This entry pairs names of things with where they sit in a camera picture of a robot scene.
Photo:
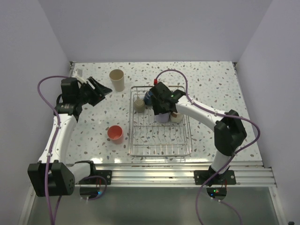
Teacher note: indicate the small grey-green mug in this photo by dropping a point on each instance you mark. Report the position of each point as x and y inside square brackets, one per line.
[139, 106]

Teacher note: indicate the purple plastic cup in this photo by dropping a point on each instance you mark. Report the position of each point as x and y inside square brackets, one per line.
[162, 118]

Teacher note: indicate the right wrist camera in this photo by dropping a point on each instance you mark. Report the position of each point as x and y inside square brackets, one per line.
[156, 81]

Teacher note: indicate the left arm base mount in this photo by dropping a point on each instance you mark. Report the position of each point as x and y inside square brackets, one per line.
[101, 177]

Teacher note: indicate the aluminium rail frame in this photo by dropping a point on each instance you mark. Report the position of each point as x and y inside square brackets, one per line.
[182, 175]

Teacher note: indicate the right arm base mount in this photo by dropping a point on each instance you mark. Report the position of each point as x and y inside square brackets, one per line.
[206, 176]

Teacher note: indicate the steel cup with handle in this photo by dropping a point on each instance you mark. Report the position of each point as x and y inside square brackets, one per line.
[176, 117]

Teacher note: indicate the tall beige plastic cup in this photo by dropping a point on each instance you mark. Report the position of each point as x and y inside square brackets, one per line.
[117, 79]

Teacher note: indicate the red plastic cup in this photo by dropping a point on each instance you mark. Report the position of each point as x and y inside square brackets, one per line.
[115, 133]

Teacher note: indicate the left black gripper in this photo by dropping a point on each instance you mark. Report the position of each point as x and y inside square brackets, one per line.
[97, 96]

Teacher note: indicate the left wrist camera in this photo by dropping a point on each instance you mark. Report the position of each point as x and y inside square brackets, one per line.
[78, 74]

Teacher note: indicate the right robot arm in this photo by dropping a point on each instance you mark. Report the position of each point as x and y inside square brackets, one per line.
[229, 131]

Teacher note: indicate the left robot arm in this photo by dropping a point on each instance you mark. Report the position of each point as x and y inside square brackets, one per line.
[50, 176]

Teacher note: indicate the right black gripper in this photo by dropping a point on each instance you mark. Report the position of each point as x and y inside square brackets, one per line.
[157, 108]

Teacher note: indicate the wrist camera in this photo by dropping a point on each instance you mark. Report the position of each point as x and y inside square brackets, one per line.
[78, 74]
[156, 81]

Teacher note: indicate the dark blue mug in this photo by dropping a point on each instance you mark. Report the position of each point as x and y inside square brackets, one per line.
[147, 98]

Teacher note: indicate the wire dish rack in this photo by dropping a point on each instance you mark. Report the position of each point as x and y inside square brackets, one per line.
[149, 137]

